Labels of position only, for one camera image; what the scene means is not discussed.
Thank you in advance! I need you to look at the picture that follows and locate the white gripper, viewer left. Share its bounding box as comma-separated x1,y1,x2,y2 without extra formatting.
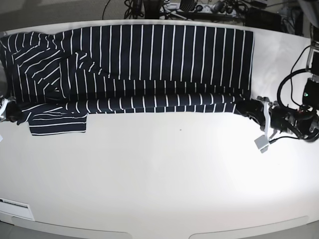
0,99,25,124

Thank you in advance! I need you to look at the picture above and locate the white gripper, viewer right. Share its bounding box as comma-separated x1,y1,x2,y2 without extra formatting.
234,96,273,137

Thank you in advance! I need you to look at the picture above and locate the wrist camera, viewer right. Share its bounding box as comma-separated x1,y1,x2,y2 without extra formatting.
254,135,270,153

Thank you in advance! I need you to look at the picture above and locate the white power strip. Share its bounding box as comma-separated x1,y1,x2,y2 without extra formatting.
164,3,238,17

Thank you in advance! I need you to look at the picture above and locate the black equipment box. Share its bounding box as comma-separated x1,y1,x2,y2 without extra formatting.
244,7,282,31

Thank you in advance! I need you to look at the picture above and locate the navy white striped T-shirt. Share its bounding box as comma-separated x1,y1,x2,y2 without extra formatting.
0,24,255,136

